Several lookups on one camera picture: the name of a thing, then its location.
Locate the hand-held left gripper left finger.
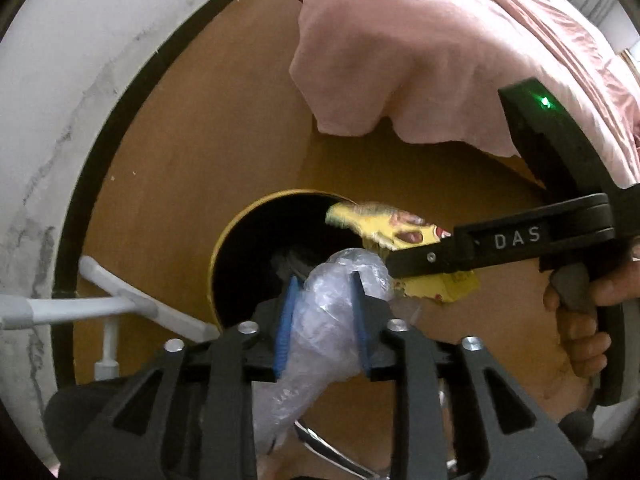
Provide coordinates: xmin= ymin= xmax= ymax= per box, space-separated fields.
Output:
xmin=65 ymin=276 xmax=304 ymax=480

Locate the person's right hand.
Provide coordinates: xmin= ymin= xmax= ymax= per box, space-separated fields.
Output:
xmin=544 ymin=257 xmax=640 ymax=378

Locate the chrome metal tube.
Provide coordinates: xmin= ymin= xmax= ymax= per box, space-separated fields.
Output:
xmin=294 ymin=419 xmax=391 ymax=480

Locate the clear plastic bag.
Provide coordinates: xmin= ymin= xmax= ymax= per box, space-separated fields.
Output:
xmin=252 ymin=247 xmax=401 ymax=456

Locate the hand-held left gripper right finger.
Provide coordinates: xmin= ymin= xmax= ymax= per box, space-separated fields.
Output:
xmin=350 ymin=271 xmax=587 ymax=480

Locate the yellow snack wrapper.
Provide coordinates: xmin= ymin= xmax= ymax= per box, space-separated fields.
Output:
xmin=325 ymin=202 xmax=481 ymax=304

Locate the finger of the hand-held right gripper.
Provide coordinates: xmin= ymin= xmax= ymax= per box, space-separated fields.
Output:
xmin=386 ymin=234 xmax=476 ymax=279

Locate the pink bed sheet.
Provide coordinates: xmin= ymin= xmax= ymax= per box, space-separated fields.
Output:
xmin=290 ymin=0 xmax=640 ymax=186

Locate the black baseboard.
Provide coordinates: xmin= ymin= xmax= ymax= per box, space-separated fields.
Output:
xmin=52 ymin=0 xmax=281 ymax=392

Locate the wooden headboard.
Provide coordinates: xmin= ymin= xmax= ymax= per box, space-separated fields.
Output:
xmin=619 ymin=46 xmax=640 ymax=82

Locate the white metal stand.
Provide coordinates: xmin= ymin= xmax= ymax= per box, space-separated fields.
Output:
xmin=0 ymin=255 xmax=221 ymax=382

